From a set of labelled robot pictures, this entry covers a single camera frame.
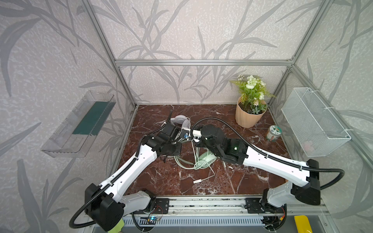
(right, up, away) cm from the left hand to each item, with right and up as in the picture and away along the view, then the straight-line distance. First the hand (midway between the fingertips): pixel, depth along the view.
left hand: (181, 146), depth 78 cm
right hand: (+9, +14, -9) cm, 19 cm away
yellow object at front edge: (+59, -35, -10) cm, 70 cm away
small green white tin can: (+59, +5, +16) cm, 61 cm away
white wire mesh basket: (+62, +9, -15) cm, 65 cm away
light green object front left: (-29, -37, -9) cm, 48 cm away
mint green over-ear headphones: (+13, -4, -10) cm, 17 cm away
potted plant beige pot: (+42, +18, +13) cm, 47 cm away
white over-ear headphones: (0, +12, +34) cm, 36 cm away
